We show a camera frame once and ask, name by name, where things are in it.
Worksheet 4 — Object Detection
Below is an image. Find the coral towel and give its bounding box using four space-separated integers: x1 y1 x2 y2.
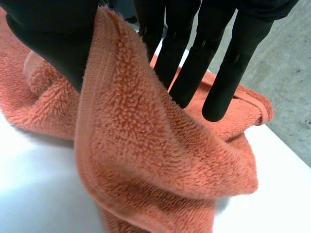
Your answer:
0 5 274 233

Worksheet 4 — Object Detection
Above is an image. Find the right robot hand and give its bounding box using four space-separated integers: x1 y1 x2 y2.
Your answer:
0 0 299 123

